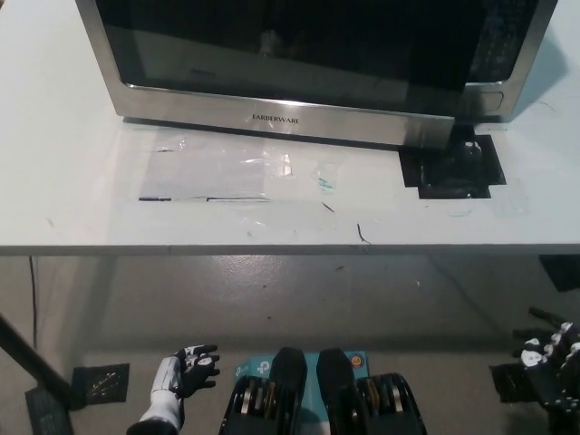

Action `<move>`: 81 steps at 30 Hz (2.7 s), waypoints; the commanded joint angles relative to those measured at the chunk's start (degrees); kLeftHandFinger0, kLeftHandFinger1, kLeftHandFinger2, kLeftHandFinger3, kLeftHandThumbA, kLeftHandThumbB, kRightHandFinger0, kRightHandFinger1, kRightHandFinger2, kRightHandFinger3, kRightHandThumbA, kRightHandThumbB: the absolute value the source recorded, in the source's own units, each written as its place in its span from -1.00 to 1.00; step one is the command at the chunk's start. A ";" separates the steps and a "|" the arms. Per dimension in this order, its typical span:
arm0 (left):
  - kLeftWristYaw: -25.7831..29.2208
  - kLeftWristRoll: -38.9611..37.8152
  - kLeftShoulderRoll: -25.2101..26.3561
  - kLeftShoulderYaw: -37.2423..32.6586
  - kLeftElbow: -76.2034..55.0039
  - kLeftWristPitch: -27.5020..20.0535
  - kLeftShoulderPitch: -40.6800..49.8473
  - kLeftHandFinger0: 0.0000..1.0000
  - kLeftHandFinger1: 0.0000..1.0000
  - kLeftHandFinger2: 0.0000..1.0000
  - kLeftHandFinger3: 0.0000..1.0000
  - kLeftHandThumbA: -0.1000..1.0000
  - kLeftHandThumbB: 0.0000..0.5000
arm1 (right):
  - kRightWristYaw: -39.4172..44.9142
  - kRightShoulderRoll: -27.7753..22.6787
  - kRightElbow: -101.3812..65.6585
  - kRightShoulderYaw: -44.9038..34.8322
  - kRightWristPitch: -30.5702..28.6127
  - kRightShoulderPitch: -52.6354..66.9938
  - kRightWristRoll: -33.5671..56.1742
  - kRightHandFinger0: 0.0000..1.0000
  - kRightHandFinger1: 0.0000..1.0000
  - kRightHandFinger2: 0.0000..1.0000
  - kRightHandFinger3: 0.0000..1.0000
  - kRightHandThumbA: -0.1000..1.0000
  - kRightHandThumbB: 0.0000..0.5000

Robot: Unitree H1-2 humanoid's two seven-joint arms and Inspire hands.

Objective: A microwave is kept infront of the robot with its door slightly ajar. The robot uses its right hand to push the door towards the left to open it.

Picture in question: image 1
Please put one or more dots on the small shiny black knob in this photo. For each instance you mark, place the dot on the small shiny black knob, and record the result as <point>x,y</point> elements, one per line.
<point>469,148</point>

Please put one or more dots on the grey clear plastic sheet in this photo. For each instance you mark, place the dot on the grey clear plastic sheet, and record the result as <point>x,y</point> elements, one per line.
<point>204,170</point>

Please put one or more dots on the black slanted pole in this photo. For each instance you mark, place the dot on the black slanted pole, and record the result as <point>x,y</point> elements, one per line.
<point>31,358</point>

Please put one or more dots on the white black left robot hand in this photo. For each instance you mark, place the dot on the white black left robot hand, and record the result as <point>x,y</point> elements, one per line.
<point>195,369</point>

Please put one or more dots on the black square floor mat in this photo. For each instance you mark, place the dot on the black square floor mat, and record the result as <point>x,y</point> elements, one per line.
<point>47,412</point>
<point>562,272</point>
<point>514,383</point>
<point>102,383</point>

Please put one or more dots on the black tape patch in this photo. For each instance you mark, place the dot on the black tape patch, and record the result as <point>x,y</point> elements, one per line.
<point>489,167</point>

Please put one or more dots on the stainless steel microwave body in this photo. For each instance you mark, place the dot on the stainless steel microwave body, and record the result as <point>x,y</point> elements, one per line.
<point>512,54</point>

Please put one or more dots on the black glass microwave door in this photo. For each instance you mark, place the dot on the black glass microwave door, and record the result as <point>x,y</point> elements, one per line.
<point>272,54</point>

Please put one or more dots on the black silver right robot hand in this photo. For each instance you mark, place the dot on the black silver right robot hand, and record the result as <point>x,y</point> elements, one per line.
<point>559,362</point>

